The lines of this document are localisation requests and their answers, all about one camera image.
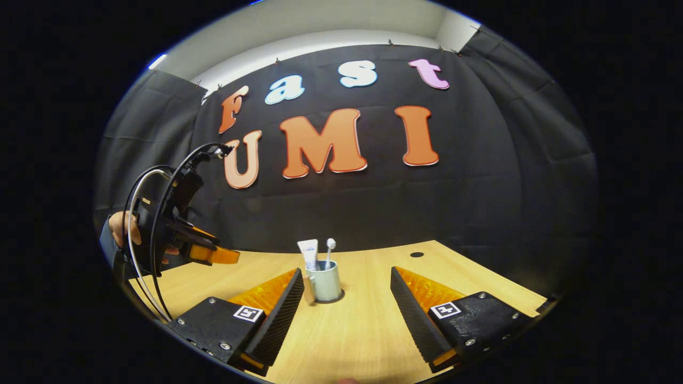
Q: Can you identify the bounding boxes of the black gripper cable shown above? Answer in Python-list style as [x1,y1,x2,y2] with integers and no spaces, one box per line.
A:
[122,143,235,322]

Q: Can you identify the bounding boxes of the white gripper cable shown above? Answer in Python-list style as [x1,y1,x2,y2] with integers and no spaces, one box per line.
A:
[126,168,172,324]

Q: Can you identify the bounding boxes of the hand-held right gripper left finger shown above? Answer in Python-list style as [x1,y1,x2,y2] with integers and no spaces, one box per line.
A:
[168,268,305,377]

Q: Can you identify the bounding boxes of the black backdrop cloth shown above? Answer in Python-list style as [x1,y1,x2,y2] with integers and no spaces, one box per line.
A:
[95,27,599,297]

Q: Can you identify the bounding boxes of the white toothpaste tube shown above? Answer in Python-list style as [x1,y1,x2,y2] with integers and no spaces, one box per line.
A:
[297,239,321,271]

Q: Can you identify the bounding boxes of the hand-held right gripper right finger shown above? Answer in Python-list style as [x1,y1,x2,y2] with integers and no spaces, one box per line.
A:
[390,267,535,374]

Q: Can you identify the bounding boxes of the light blue cup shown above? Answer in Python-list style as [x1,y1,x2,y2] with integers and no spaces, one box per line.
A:
[303,260,343,305]

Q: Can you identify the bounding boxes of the wooden desktop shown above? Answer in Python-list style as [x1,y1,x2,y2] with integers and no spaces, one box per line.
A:
[128,240,550,384]

